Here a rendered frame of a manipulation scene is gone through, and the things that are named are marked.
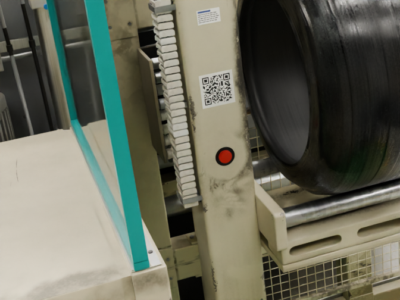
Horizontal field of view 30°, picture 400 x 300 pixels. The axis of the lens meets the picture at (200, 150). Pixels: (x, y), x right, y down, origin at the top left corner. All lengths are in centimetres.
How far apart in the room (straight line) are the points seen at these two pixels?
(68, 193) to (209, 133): 58
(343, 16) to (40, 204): 72
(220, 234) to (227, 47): 44
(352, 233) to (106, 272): 95
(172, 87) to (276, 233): 39
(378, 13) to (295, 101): 58
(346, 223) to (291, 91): 46
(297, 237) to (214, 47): 47
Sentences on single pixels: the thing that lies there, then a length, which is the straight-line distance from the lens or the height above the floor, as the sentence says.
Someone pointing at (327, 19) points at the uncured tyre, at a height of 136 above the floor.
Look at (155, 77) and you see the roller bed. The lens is 199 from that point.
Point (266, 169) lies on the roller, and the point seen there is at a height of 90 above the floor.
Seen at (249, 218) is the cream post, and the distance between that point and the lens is 176.
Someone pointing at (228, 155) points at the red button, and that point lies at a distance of 167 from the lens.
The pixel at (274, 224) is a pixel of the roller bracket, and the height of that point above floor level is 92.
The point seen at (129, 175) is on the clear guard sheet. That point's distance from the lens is 84.
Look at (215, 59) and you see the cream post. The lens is 160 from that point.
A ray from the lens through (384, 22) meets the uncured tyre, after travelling 154.
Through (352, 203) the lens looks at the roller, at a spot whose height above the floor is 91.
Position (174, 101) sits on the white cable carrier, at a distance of 160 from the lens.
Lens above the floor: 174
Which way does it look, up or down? 23 degrees down
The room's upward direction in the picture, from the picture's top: 8 degrees counter-clockwise
